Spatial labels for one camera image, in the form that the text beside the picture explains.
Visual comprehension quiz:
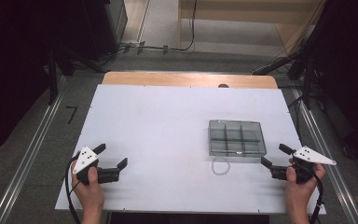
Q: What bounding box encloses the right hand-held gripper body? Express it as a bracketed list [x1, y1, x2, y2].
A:
[269, 145, 337, 185]

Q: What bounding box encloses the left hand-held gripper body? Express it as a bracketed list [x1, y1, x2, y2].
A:
[72, 146, 120, 186]

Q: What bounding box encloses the clear grey compartment box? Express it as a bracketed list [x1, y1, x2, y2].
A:
[208, 119, 268, 163]

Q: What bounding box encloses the white bead bracelet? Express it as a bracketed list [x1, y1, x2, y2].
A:
[211, 156, 231, 177]

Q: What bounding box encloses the person's left hand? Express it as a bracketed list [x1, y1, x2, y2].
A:
[71, 162, 105, 208]

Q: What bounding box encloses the person's right hand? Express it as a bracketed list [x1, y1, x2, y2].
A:
[283, 163, 327, 203]

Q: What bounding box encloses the black metal stand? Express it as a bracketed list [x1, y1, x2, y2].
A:
[42, 45, 106, 105]
[251, 46, 327, 110]

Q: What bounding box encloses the wooden table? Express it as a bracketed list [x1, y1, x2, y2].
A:
[102, 71, 279, 90]

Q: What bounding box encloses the dark cabinet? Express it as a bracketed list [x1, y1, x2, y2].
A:
[82, 0, 129, 62]

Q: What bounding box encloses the metal floor rail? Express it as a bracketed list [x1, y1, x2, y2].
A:
[291, 88, 358, 224]
[0, 76, 68, 224]

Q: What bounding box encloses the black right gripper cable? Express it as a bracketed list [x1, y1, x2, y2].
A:
[302, 166, 325, 224]

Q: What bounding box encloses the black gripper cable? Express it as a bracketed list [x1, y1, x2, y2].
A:
[63, 154, 83, 224]
[302, 166, 325, 224]

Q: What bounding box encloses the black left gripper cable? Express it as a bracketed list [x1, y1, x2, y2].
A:
[63, 154, 83, 224]

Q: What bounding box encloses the black floor cable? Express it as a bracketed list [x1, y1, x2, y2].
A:
[117, 0, 199, 55]

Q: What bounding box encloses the light wooden frame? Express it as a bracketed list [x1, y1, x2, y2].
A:
[177, 0, 328, 56]

